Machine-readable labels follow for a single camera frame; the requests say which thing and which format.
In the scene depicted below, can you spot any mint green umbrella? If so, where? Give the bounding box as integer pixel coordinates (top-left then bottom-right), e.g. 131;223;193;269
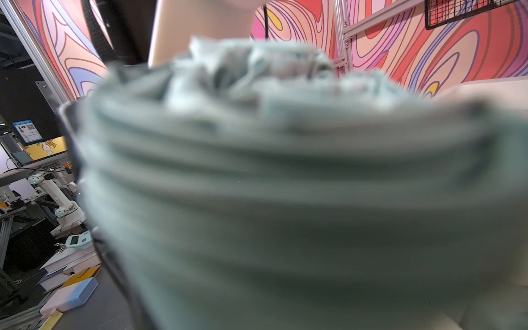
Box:
59;38;527;329

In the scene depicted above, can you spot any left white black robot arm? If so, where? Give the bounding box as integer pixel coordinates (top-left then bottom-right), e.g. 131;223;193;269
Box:
81;1;267;66

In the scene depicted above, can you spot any black wire basket back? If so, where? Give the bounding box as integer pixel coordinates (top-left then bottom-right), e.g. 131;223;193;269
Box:
423;0;517;30

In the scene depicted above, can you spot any white plastic drawer cabinet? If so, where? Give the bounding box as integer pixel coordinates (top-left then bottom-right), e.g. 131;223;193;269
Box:
436;76;527;116

